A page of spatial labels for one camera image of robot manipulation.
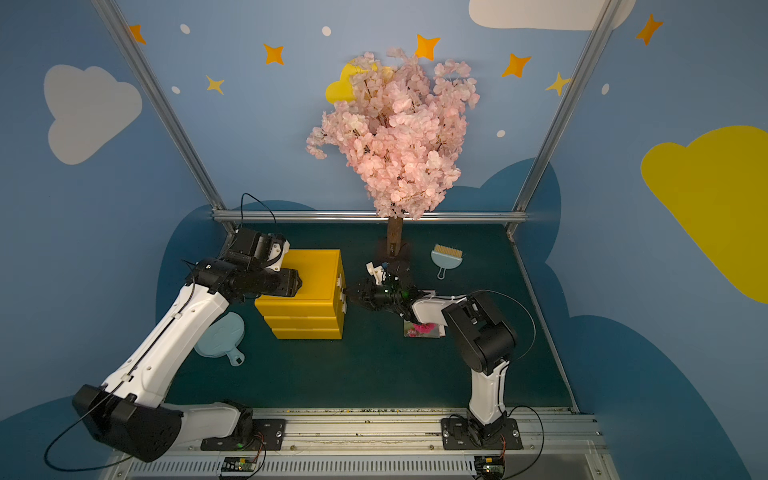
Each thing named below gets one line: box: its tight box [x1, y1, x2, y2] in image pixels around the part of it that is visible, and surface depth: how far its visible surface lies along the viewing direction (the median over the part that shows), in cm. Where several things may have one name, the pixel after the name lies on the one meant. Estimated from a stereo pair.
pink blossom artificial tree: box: [306, 48, 480, 256], surface depth 73 cm
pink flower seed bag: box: [404, 320, 446, 338], surface depth 95 cm
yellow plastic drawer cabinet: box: [255, 249, 347, 339], surface depth 80 cm
